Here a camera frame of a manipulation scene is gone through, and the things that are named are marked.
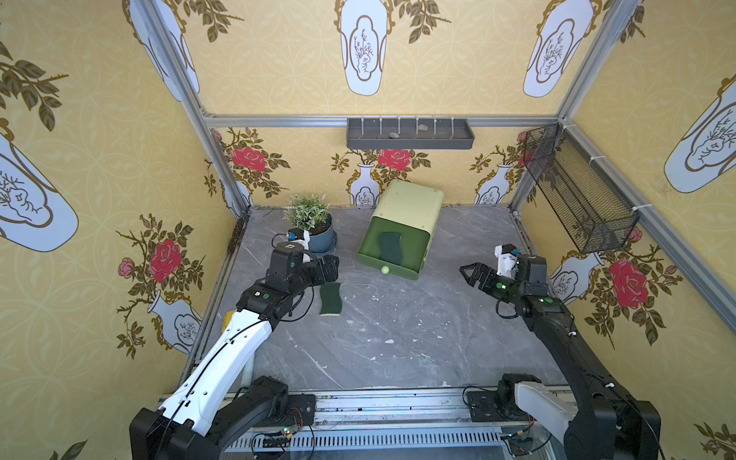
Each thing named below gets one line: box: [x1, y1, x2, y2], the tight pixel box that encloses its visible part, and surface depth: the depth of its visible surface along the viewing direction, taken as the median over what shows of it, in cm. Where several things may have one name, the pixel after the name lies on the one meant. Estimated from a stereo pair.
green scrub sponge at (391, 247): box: [379, 231, 403, 265], surface depth 91 cm
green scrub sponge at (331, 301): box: [319, 282, 343, 317], surface depth 95 cm
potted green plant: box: [282, 193, 339, 254], surface depth 98 cm
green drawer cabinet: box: [356, 179, 445, 280], surface depth 92 cm
